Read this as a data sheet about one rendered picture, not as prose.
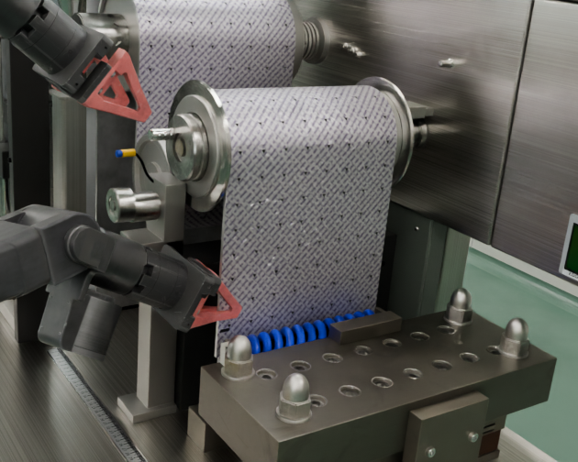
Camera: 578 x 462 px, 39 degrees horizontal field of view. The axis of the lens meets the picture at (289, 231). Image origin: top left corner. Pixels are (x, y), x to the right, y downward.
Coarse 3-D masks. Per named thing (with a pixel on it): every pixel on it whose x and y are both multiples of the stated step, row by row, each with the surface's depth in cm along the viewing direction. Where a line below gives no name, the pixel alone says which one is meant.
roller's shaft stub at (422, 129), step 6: (414, 120) 108; (420, 120) 108; (414, 126) 108; (420, 126) 108; (426, 126) 108; (414, 132) 108; (420, 132) 108; (426, 132) 108; (414, 138) 108; (420, 138) 108; (426, 138) 108; (414, 144) 109; (420, 144) 109
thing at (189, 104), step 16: (192, 96) 91; (384, 96) 102; (176, 112) 94; (208, 112) 88; (208, 128) 88; (400, 128) 101; (400, 144) 101; (208, 176) 90; (192, 192) 93; (208, 192) 91
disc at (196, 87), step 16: (192, 80) 91; (176, 96) 95; (208, 96) 88; (192, 112) 92; (224, 112) 86; (224, 128) 86; (224, 144) 87; (224, 160) 87; (224, 176) 87; (224, 192) 88; (208, 208) 91
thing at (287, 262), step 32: (352, 192) 99; (384, 192) 102; (224, 224) 90; (256, 224) 92; (288, 224) 95; (320, 224) 98; (352, 224) 100; (384, 224) 103; (224, 256) 91; (256, 256) 94; (288, 256) 96; (320, 256) 99; (352, 256) 102; (256, 288) 95; (288, 288) 98; (320, 288) 101; (352, 288) 104; (224, 320) 94; (256, 320) 97; (288, 320) 100; (320, 320) 103
